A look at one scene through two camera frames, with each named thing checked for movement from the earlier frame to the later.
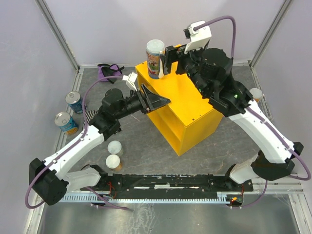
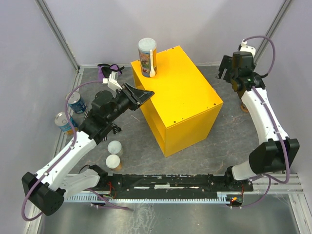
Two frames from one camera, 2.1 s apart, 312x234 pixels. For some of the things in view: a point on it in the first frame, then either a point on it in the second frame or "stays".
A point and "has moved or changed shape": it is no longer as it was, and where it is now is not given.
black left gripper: x=143 y=100 → x=132 y=98
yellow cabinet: x=189 y=119 has moved or changed shape
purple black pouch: x=105 y=70 stays
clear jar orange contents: x=113 y=162 stays
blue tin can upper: x=74 y=100 stays
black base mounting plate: x=178 y=184 stays
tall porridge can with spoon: x=155 y=68 → x=147 y=53
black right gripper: x=171 y=58 → x=225 y=66
